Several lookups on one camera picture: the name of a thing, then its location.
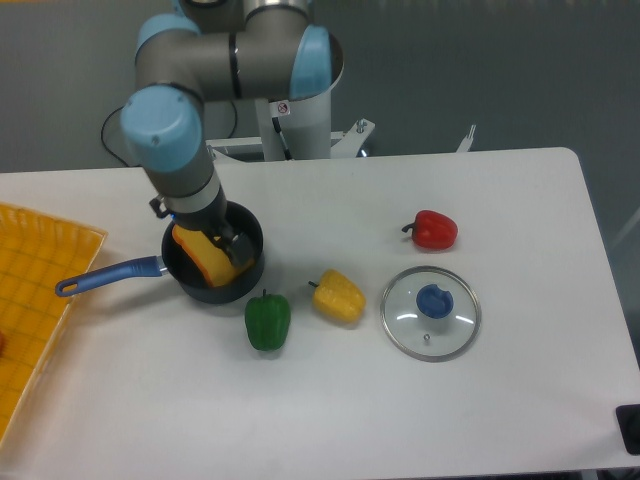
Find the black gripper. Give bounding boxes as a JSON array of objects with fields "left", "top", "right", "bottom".
[{"left": 149, "top": 192, "right": 254, "bottom": 266}]

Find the yellow toy bread slice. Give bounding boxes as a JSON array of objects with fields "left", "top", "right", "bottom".
[{"left": 171, "top": 225, "right": 255, "bottom": 287}]

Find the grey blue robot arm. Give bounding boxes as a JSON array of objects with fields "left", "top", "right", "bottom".
[{"left": 121, "top": 1, "right": 339, "bottom": 267}]

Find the green toy bell pepper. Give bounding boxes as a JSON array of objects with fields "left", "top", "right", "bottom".
[{"left": 244, "top": 289, "right": 291, "bottom": 352}]

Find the yellow toy bell pepper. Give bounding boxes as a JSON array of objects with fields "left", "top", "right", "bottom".
[{"left": 308, "top": 269, "right": 366, "bottom": 323}]

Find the yellow woven basket tray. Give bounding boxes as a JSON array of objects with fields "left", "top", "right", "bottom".
[{"left": 1, "top": 203, "right": 107, "bottom": 438}]

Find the red toy bell pepper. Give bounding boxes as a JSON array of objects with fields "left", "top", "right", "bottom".
[{"left": 401, "top": 210, "right": 458, "bottom": 250}]

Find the glass lid blue knob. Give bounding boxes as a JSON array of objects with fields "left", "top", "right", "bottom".
[{"left": 380, "top": 266, "right": 482, "bottom": 363}]

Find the black device at table edge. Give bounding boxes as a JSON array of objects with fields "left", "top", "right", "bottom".
[{"left": 615, "top": 404, "right": 640, "bottom": 456}]

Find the black pot blue handle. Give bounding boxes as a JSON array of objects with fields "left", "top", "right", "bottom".
[{"left": 55, "top": 202, "right": 264, "bottom": 305}]

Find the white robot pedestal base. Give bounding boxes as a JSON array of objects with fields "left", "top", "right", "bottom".
[{"left": 204, "top": 37, "right": 376, "bottom": 162}]

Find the black cable on floor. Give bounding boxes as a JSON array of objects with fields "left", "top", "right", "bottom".
[{"left": 100, "top": 102, "right": 239, "bottom": 168}]

